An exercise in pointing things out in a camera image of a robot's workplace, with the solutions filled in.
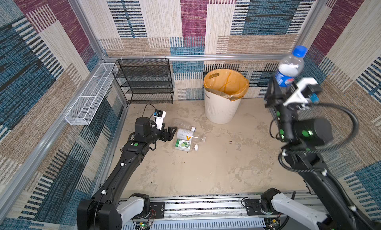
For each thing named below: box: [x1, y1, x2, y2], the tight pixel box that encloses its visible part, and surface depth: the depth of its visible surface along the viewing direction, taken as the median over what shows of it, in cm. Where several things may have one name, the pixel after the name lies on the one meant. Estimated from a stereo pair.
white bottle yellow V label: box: [176, 128, 207, 143], surface depth 96 cm
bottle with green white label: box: [174, 138, 199, 153], surface depth 94 cm
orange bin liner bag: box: [203, 68, 250, 102], surface depth 102 cm
